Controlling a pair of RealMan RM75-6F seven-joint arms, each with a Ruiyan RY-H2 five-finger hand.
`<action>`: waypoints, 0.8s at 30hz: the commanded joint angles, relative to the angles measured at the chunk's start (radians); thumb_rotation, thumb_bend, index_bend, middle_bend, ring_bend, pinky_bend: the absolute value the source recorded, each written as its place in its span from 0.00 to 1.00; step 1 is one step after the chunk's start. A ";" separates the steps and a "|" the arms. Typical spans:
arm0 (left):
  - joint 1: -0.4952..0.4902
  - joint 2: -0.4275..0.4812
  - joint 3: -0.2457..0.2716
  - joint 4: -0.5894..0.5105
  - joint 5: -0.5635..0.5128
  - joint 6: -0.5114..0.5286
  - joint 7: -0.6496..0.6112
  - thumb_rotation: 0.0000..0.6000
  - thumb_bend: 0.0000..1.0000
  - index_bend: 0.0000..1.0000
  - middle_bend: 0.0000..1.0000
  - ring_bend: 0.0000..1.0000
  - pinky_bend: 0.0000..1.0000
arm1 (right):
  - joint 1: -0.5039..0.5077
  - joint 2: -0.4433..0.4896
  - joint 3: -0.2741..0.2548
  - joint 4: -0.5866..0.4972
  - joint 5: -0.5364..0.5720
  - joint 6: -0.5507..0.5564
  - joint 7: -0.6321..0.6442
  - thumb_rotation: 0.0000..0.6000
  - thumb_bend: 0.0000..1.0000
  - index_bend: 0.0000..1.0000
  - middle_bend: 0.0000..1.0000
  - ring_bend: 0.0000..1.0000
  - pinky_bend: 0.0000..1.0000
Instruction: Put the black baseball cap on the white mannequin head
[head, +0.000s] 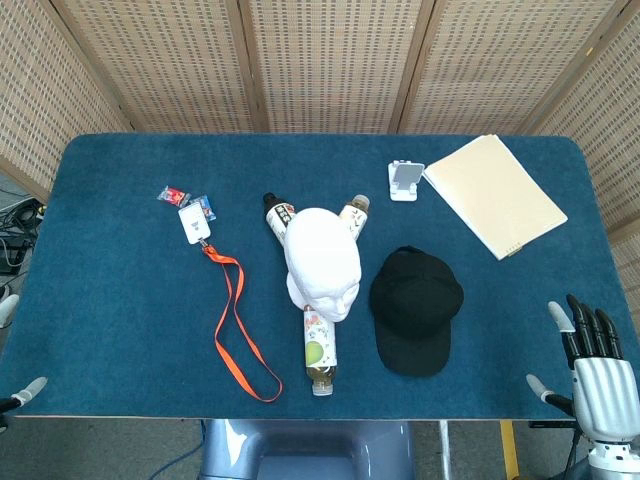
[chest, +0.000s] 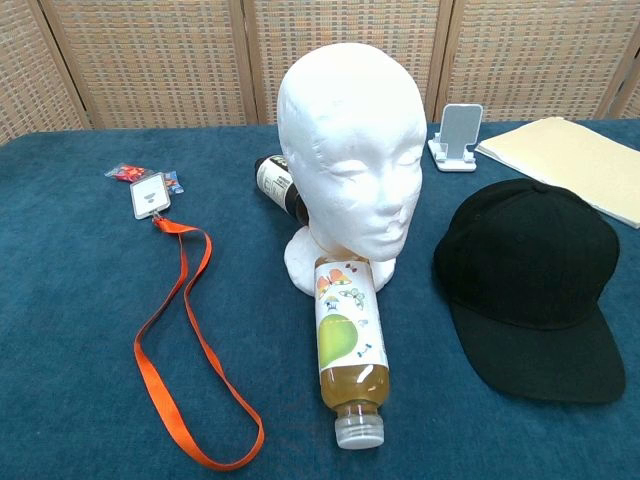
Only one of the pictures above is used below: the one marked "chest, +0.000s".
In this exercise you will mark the red candy packet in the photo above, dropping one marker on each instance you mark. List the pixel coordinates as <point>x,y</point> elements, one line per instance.
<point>125,171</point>

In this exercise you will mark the dark bottle with white label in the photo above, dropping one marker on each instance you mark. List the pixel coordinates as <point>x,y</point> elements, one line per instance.
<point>275,182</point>

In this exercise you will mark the black baseball cap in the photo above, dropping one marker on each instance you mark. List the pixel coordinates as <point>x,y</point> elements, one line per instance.
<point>525,260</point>

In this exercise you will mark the white phone stand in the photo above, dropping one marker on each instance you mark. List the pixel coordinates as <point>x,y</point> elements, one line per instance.
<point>459,135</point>

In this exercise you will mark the white foam mannequin head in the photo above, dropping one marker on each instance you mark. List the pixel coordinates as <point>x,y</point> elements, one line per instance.
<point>350,150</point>

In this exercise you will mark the juice bottle with pear label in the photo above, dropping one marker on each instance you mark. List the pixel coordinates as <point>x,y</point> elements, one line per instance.
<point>350,340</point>

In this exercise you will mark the cream paper folder stack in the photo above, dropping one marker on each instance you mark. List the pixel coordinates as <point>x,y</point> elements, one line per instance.
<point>565,155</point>

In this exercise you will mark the clear badge card holder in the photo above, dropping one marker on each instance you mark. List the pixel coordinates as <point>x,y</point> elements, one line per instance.
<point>148,196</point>

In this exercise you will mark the blue table cloth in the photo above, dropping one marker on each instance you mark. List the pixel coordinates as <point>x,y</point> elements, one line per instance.
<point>75,300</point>

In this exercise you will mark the woven wooden folding screen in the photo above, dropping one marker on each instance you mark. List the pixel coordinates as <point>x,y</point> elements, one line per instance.
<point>150,60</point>

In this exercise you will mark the blue candy packet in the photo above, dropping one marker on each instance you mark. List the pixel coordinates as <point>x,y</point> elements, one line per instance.
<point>173,180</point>

